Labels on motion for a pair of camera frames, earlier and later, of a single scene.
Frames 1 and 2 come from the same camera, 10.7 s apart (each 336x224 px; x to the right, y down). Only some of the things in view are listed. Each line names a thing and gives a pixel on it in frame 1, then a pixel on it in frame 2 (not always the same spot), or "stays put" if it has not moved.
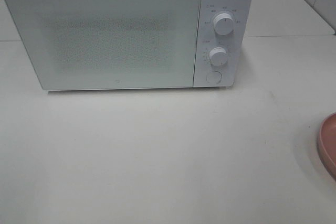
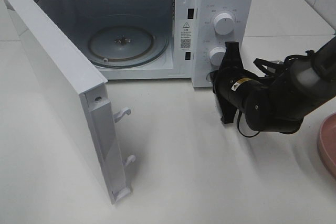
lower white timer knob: (217, 56) stays put
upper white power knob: (223, 23) stays put
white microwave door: (105, 35) → (81, 92)
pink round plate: (326, 144) stays put
